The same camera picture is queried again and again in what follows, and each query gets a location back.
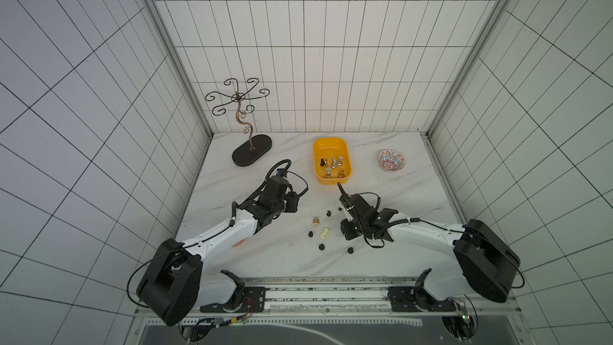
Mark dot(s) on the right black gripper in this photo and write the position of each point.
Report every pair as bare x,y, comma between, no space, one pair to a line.
354,205

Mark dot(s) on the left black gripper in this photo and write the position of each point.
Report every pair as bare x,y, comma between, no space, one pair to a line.
293,202

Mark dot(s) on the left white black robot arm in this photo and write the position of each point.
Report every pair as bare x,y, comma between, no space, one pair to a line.
175,281

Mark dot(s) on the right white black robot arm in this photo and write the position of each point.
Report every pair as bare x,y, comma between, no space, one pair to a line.
478,260

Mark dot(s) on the yellow plastic storage box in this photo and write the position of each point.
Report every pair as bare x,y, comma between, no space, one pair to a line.
329,147

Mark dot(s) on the orange white patterned plate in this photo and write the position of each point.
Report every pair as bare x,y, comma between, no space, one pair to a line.
239,243

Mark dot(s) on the red blue patterned bowl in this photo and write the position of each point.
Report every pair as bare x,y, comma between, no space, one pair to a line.
390,160

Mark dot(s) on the aluminium mounting rail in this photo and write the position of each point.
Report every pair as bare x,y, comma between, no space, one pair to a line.
313,300

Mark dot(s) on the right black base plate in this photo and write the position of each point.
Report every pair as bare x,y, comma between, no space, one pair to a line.
405,299

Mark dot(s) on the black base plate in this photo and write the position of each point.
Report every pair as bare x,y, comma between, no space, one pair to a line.
405,299
248,299

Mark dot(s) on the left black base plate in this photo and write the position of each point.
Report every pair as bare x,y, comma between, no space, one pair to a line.
248,299

